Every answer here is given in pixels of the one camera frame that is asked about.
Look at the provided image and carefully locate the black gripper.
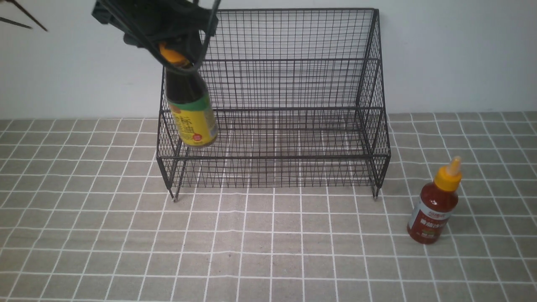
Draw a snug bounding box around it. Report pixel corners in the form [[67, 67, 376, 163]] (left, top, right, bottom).
[[91, 0, 219, 66]]

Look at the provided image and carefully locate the dark soy sauce bottle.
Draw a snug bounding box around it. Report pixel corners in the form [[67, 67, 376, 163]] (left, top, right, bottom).
[[164, 67, 219, 148]]

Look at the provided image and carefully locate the red chili sauce bottle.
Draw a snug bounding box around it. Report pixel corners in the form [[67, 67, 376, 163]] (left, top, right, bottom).
[[407, 156, 462, 245]]

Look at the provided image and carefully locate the black wire mesh shelf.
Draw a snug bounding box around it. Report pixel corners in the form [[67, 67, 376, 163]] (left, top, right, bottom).
[[156, 8, 391, 200]]

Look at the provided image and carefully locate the grey checkered tablecloth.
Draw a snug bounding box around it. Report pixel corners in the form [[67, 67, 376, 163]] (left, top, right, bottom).
[[0, 112, 537, 302]]

